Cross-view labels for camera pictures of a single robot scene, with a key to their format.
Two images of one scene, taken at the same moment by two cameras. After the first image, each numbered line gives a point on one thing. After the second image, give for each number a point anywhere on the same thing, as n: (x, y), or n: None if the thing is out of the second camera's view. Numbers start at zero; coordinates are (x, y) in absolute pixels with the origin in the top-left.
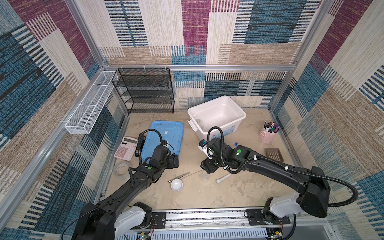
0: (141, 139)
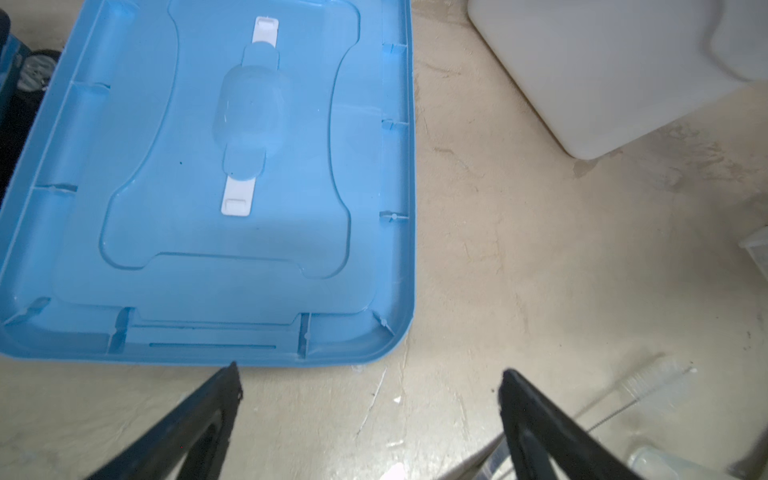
0: (33, 75)
